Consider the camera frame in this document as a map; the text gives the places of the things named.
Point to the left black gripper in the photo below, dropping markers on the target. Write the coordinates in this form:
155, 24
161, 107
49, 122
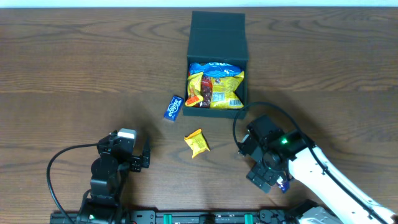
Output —
137, 162

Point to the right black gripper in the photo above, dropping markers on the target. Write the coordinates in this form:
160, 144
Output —
270, 178

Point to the dark blue chocolate bar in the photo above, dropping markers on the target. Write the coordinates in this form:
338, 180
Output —
283, 184

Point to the yellow Hacks candy bag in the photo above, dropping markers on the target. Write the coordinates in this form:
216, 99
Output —
223, 92

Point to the yellow orange snack packet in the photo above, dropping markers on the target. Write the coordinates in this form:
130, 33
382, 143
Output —
194, 89

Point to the red Hacks candy bag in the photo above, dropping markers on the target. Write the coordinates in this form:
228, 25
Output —
206, 92

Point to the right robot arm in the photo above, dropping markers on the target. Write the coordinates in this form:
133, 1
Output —
281, 157

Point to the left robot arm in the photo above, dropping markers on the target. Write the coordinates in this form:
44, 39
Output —
109, 173

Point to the small yellow cracker packet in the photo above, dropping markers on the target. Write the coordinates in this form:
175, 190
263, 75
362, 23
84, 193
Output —
197, 142

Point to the blue Eclipse mint box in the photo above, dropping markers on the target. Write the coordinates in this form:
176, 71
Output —
173, 109

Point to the dark green open box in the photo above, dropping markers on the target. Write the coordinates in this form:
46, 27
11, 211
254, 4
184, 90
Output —
218, 37

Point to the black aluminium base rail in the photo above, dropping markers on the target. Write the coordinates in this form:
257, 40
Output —
216, 217

